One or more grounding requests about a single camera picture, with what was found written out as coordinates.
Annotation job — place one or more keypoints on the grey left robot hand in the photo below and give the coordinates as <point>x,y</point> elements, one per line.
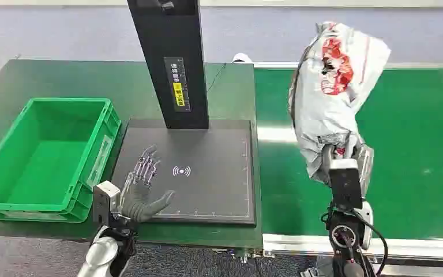
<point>141,204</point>

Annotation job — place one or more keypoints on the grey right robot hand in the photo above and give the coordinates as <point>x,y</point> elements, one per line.
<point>365,164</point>

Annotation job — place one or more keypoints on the grey plastic parcel red print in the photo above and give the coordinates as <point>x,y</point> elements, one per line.
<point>328,111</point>

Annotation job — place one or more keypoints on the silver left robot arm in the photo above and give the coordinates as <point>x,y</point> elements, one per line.
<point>101,254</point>

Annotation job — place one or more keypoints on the green conveyor belt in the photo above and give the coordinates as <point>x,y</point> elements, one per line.
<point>412,153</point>

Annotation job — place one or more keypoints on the green plastic crate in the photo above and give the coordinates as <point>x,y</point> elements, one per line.
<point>45,160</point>

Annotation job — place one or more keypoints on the black scanner column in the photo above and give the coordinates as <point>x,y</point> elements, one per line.
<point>175,65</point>

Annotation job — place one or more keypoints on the white object behind table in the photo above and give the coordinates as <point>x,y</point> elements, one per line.
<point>241,58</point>

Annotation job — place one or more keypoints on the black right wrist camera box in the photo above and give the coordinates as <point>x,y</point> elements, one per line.
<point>344,185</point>

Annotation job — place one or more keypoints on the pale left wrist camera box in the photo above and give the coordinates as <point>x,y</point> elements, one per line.
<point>105,200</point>

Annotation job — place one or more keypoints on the black scanner base plate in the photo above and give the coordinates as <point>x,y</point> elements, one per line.
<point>214,183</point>

